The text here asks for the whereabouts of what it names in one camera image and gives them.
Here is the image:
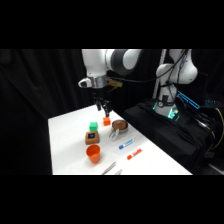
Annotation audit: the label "orange cube block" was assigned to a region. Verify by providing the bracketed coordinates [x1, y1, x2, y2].
[102, 116, 112, 127]

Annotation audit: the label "silver metal tongs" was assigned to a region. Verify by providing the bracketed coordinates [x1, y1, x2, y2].
[101, 161, 124, 176]

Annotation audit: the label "metal measuring cup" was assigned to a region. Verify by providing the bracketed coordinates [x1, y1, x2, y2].
[108, 119, 129, 140]

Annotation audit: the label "yellow cable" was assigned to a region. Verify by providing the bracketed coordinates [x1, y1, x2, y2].
[213, 107, 224, 151]

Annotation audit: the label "green cube block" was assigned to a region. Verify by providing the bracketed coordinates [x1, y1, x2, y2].
[89, 121, 99, 132]

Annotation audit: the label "blue marker pen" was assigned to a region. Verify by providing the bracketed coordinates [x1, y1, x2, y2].
[118, 138, 135, 150]

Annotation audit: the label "orange plastic cup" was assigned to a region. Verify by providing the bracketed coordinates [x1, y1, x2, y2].
[85, 144, 102, 164]

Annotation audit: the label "black cable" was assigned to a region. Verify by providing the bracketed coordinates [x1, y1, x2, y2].
[107, 49, 188, 84]

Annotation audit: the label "red marker pen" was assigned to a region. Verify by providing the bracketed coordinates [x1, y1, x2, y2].
[126, 148, 144, 161]

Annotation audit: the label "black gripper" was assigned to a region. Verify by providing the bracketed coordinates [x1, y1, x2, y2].
[91, 87, 111, 118]

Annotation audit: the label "black curtain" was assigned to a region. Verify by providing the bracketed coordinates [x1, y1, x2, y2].
[0, 49, 98, 176]

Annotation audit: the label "black robot stand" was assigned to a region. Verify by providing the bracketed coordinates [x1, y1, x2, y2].
[122, 99, 224, 176]

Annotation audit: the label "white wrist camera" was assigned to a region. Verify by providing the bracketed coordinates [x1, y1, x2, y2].
[77, 77, 92, 89]

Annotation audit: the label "brown wooden block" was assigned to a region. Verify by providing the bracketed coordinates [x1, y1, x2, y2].
[84, 131, 101, 146]

